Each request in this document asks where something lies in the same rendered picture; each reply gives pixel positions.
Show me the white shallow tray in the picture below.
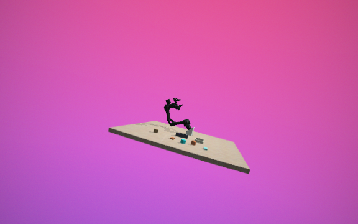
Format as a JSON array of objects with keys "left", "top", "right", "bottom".
[{"left": 195, "top": 138, "right": 204, "bottom": 144}]

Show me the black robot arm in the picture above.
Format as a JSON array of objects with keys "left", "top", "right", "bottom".
[{"left": 164, "top": 99, "right": 191, "bottom": 130}]

